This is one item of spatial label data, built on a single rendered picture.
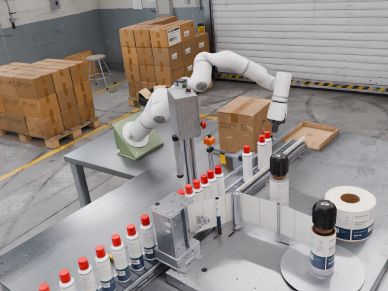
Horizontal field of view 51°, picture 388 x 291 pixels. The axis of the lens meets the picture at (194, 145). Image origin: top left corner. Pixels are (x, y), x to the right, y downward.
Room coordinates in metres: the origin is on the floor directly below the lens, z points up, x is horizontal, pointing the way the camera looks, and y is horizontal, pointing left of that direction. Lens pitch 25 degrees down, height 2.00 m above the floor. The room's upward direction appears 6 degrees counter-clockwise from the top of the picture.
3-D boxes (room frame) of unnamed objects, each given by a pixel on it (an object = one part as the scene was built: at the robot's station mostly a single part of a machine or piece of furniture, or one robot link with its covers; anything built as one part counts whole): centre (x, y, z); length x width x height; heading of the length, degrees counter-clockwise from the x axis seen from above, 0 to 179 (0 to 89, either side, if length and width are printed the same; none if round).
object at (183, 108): (1.69, 0.03, 1.38); 0.17 x 0.10 x 0.19; 13
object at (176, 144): (1.66, 0.08, 1.18); 0.04 x 0.04 x 0.21
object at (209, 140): (1.78, -0.10, 1.05); 0.10 x 0.04 x 0.33; 48
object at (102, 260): (1.19, 0.37, 0.98); 0.05 x 0.05 x 0.20
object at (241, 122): (2.41, -0.35, 0.99); 0.30 x 0.24 x 0.27; 144
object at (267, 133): (2.05, -0.41, 0.98); 0.05 x 0.05 x 0.20
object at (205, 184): (1.63, -0.03, 0.98); 0.05 x 0.05 x 0.20
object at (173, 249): (1.34, 0.11, 1.01); 0.14 x 0.13 x 0.26; 138
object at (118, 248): (1.25, 0.32, 0.98); 0.05 x 0.05 x 0.20
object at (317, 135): (2.45, -0.78, 0.85); 0.30 x 0.26 x 0.04; 138
